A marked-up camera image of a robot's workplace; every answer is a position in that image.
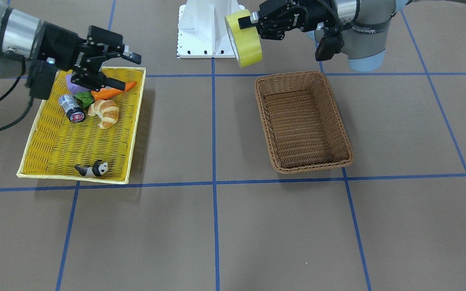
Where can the yellow woven basket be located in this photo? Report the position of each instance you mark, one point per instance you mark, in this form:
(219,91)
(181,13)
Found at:
(55,145)

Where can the panda figurine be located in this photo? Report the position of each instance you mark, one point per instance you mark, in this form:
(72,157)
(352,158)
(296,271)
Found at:
(97,169)

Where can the blue tape line crosswise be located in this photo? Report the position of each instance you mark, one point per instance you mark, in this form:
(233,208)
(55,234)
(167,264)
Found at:
(233,182)

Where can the blue tape line lengthwise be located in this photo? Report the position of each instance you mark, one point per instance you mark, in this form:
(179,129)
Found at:
(214,180)

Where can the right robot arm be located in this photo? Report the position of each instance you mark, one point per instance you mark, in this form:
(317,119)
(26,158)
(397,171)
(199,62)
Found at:
(18,40)

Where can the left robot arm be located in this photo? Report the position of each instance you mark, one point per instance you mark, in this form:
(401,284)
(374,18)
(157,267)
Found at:
(356,28)

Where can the toy croissant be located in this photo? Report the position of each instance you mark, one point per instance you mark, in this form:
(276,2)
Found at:
(107,111)

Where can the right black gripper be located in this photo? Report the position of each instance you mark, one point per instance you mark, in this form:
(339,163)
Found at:
(60,45)

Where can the yellow packing tape roll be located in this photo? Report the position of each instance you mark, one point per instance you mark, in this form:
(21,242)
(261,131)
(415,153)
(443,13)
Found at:
(244,38)

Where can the purple foam block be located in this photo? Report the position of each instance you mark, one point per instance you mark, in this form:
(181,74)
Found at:
(72,87)

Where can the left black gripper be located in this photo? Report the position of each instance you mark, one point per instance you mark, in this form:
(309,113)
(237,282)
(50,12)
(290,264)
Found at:
(305,16)

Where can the toy carrot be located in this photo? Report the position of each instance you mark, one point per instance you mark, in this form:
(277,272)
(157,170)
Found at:
(87,98)

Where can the small dark jar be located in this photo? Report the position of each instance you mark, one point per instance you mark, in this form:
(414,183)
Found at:
(73,111)

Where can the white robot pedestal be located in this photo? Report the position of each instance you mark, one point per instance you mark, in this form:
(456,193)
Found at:
(202,31)

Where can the brown wicker basket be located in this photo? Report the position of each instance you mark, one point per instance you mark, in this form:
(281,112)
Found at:
(301,121)

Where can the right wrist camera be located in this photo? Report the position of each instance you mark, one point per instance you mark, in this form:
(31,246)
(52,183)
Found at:
(40,80)

